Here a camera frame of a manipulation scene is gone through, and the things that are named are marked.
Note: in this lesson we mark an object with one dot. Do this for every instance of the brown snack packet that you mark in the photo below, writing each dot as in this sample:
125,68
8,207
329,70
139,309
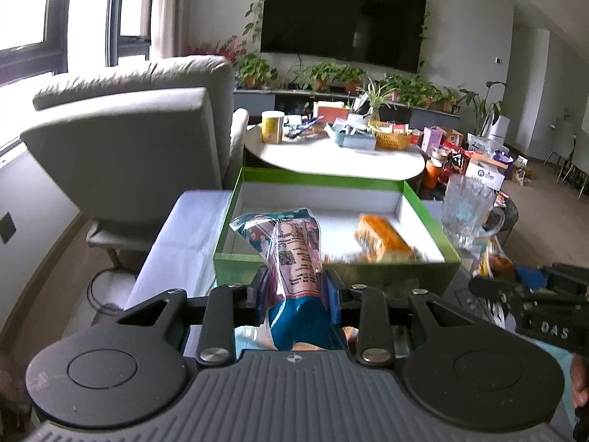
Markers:
494,262

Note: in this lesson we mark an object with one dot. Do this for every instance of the narrow black-framed window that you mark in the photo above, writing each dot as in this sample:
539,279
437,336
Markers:
131,9

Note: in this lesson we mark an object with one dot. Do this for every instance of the person's right hand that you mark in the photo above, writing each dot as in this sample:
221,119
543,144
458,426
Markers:
580,380

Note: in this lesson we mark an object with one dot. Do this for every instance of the blue and pink snack packet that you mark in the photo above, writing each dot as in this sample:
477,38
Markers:
294,258

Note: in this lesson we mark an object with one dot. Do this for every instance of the potted green plant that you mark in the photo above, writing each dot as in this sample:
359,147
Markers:
320,73
451,100
416,92
352,78
253,71

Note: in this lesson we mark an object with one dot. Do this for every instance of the white and blue box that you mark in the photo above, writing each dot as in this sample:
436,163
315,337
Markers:
485,174

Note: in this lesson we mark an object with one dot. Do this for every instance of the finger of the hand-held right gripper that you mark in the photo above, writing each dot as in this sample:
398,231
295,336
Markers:
490,285

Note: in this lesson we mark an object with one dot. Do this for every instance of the patterned table mat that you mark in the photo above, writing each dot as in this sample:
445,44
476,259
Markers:
184,239

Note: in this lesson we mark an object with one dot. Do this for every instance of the black wall socket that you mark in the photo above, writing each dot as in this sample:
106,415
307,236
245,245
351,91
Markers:
7,228

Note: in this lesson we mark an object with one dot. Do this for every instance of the white oval coffee table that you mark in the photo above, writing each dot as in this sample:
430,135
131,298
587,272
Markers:
322,161

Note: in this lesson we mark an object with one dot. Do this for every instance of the orange bread packet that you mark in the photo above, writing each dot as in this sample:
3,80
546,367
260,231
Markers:
382,237

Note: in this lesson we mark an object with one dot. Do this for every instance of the blue plastic tray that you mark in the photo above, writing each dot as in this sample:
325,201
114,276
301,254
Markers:
352,138

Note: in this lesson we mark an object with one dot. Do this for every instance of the large-leaf potted plant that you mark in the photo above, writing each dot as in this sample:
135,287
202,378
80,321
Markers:
483,106

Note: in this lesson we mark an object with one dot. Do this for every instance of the purple gift bag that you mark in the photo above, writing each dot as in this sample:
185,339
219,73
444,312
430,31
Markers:
502,163

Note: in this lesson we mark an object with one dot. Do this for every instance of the orange jar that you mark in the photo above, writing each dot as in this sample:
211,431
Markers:
434,174

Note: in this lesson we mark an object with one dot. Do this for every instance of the wicker basket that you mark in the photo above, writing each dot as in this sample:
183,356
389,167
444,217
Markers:
391,139

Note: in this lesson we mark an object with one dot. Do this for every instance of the white air purifier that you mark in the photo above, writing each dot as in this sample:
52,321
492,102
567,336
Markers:
499,128

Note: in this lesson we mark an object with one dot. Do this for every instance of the orange cardboard box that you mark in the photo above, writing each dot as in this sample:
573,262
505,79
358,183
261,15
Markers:
332,111

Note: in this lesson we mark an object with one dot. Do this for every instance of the grey dining chair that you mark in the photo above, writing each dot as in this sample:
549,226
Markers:
570,147

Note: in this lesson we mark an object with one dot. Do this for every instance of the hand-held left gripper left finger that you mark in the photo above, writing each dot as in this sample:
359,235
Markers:
261,292

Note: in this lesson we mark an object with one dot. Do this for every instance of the large black-framed window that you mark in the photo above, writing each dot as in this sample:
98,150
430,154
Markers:
27,18

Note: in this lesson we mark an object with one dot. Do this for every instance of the grey armchair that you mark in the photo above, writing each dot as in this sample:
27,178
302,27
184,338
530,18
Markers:
129,147

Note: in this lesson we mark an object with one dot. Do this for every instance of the green cardboard box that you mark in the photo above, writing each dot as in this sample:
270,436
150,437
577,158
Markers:
322,193

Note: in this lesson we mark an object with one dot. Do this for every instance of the wall-mounted black television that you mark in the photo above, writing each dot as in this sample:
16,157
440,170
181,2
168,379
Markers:
343,14

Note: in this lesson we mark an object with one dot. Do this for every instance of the lilac carton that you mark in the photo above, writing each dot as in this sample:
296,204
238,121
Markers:
432,139

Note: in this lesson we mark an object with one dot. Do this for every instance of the yellow can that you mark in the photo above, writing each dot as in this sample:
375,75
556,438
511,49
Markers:
272,126

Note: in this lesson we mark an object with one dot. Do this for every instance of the spider plant in vase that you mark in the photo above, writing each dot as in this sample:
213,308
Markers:
375,96

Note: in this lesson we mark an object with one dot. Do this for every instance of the light curtain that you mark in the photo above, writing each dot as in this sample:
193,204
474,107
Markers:
166,9

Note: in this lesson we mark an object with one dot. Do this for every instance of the low television cabinet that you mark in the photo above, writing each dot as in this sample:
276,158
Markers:
285,99

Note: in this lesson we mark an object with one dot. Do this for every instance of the red flower arrangement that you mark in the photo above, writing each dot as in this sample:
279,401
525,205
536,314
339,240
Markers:
216,50

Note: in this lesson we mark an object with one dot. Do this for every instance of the clear glass mug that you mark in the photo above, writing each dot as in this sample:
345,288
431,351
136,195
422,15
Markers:
467,212

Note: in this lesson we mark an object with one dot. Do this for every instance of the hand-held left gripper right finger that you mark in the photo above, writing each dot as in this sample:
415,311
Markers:
333,301

